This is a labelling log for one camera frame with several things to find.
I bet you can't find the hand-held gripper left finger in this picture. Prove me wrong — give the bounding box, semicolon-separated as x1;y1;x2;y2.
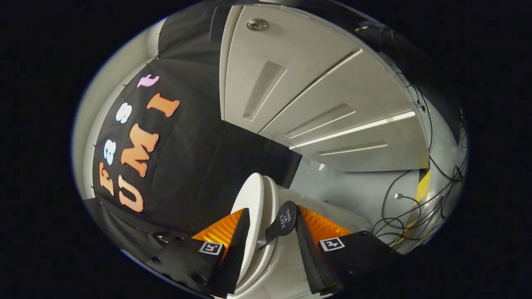
124;208;251;299

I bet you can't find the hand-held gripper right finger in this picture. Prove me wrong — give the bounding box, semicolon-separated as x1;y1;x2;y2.
296;205;402;296

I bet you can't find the black round pull tab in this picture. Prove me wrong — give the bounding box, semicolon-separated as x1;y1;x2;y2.
259;201;298;250

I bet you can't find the white toilet lid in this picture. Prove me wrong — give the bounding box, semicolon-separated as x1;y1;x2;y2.
230;172;265;287

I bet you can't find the white toilet bowl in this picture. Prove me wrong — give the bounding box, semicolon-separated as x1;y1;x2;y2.
227;176;372;299

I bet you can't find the black backdrop cloth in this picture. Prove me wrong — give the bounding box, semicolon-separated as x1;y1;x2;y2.
82;0;464;266

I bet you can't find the yellow floor tape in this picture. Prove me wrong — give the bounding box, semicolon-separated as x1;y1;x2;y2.
390;168;431;248

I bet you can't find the black cable with white plug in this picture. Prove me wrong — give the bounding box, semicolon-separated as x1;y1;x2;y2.
380;169;422;233

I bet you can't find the black cable bundle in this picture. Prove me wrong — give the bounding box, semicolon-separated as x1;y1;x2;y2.
371;25;467;250

